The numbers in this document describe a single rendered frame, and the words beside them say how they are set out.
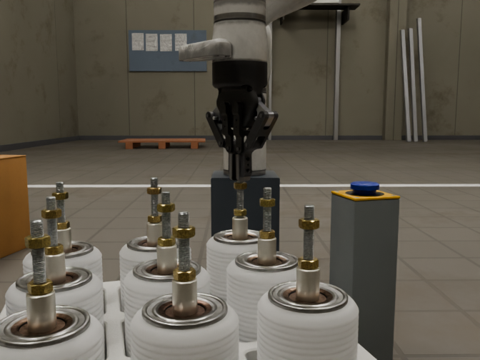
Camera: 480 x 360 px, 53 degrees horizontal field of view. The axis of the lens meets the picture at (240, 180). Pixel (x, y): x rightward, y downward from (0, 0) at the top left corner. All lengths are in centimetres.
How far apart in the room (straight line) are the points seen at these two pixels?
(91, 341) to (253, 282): 20
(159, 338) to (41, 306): 10
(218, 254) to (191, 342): 27
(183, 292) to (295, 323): 10
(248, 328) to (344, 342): 14
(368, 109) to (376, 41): 123
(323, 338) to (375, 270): 27
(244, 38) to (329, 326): 37
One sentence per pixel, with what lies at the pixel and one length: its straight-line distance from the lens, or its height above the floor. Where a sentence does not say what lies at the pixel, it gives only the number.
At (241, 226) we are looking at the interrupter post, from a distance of 68.
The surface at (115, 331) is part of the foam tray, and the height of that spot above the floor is 18.
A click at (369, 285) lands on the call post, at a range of 70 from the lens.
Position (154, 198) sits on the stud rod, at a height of 31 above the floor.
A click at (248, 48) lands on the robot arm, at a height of 51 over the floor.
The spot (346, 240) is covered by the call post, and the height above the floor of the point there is 25.
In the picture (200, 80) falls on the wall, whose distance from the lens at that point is 899.
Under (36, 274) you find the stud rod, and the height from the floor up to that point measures 30.
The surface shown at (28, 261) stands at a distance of 65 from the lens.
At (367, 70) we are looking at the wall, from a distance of 931.
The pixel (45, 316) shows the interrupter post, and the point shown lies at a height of 26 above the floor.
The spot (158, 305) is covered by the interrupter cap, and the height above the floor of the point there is 25.
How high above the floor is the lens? 42
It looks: 7 degrees down
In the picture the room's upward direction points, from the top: straight up
